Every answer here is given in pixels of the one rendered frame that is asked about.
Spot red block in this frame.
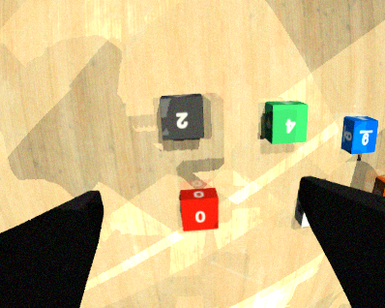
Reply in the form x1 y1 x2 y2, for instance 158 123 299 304
180 188 220 231

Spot blue block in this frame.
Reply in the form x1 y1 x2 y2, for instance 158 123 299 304
341 115 378 155

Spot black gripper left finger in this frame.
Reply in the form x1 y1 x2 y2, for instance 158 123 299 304
0 190 104 308

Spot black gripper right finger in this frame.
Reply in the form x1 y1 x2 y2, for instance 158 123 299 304
298 176 385 308

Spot green block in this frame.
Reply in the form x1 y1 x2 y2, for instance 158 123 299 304
265 101 309 143

